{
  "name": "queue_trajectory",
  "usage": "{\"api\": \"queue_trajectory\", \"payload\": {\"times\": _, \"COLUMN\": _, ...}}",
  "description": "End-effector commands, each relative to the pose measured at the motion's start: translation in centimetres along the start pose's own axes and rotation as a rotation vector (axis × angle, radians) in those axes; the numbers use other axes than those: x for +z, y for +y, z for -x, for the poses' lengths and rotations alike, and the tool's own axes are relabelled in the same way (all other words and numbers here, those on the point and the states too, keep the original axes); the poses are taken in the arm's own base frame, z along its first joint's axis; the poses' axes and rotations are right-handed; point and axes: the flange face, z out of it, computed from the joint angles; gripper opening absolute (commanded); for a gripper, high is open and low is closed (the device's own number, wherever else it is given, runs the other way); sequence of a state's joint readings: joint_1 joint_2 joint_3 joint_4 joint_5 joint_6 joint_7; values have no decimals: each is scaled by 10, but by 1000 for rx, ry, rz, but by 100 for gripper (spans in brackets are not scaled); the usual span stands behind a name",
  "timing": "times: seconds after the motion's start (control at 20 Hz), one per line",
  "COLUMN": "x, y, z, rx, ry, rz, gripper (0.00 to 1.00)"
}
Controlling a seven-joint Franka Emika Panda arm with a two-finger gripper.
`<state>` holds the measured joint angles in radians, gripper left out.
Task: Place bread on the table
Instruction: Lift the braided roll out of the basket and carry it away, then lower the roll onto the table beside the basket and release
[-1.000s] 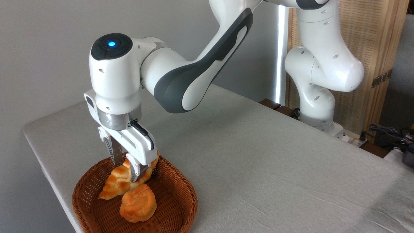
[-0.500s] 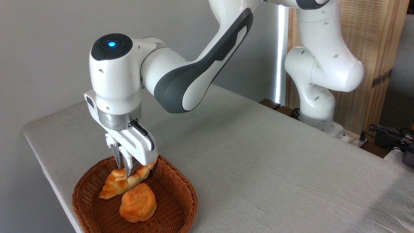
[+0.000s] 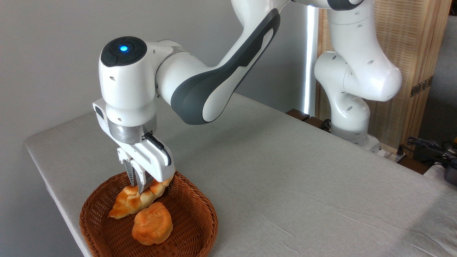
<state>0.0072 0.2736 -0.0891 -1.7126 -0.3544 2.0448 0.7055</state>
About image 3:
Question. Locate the round bread bun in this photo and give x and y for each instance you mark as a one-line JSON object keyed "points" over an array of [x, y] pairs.
{"points": [[152, 224]]}

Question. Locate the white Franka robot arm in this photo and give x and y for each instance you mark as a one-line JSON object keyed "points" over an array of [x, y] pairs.
{"points": [[125, 89]]}

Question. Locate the metal screen hinge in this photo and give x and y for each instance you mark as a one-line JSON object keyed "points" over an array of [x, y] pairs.
{"points": [[421, 86]]}

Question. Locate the grey tablecloth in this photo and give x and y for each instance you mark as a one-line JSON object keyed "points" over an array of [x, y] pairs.
{"points": [[285, 178]]}

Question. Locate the white power strip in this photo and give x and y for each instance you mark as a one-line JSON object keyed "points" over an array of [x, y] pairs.
{"points": [[392, 154]]}

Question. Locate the dark wooden block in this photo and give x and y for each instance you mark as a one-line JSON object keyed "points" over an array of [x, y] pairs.
{"points": [[297, 114], [315, 122]]}

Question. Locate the long braided bread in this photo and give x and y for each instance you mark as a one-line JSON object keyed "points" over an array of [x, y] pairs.
{"points": [[128, 203]]}

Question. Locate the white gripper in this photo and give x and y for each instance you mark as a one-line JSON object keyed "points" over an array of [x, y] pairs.
{"points": [[157, 164]]}

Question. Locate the brown wicker basket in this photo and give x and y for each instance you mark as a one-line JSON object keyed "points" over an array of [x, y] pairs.
{"points": [[192, 221]]}

